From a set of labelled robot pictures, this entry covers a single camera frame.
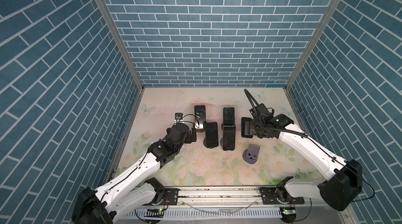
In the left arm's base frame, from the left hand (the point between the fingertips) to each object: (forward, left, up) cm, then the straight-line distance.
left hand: (188, 128), depth 80 cm
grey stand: (-10, -33, -10) cm, 36 cm away
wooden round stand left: (+6, -6, -13) cm, 15 cm away
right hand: (0, -33, 0) cm, 33 cm away
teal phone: (-1, -22, -8) cm, 24 cm away
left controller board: (-35, +16, -20) cm, 43 cm away
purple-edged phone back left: (+12, -5, -7) cm, 15 cm away
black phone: (0, -12, -6) cm, 14 cm away
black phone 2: (+15, -34, -15) cm, 40 cm away
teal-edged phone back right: (+10, -23, -5) cm, 25 cm away
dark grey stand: (-1, -9, -15) cm, 17 cm away
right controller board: (-36, -48, -20) cm, 63 cm away
